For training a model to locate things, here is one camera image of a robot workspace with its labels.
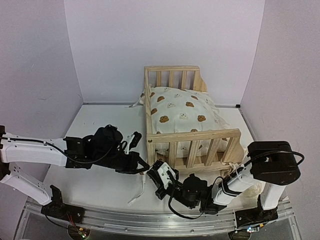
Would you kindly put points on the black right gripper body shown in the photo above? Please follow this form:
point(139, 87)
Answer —
point(190, 204)

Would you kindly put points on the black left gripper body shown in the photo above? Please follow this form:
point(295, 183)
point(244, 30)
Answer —
point(101, 158)

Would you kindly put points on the wooden pet bed frame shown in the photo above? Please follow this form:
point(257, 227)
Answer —
point(195, 140)

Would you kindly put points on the bear print cream cushion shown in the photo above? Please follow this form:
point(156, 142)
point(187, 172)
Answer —
point(182, 115)

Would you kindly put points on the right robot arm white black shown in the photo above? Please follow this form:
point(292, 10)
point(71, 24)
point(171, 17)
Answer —
point(271, 162)

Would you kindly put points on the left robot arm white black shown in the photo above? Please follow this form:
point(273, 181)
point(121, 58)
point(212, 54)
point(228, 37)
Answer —
point(16, 149)

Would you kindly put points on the small bear print pillow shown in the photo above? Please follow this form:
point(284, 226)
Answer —
point(251, 192)

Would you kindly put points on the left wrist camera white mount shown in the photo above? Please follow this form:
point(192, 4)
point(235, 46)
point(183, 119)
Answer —
point(132, 141)

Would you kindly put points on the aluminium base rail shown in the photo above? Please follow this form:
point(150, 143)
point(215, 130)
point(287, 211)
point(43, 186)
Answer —
point(33, 225)

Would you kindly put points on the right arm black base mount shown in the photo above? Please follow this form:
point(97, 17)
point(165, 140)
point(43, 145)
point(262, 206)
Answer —
point(254, 217)

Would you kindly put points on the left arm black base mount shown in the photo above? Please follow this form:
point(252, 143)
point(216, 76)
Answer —
point(57, 209)

